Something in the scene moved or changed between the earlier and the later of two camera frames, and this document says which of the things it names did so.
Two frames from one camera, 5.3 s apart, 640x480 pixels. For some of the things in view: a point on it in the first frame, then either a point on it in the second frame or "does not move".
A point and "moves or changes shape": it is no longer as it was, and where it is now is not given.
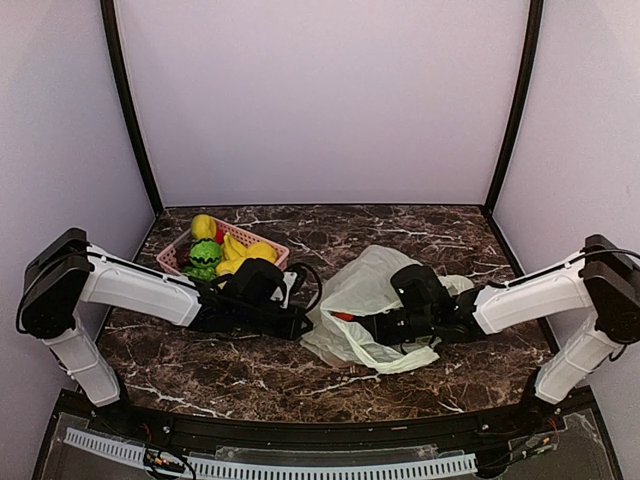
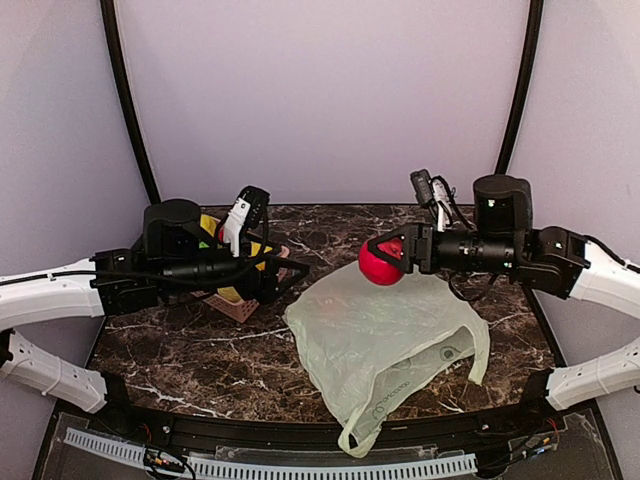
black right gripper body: (393, 332) -> (426, 262)
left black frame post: (108, 9) does not move
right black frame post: (536, 14) does not move
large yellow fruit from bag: (204, 226) does not move
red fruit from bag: (345, 316) -> (378, 270)
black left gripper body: (252, 317) -> (249, 287)
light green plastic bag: (359, 283) moves or changes shape
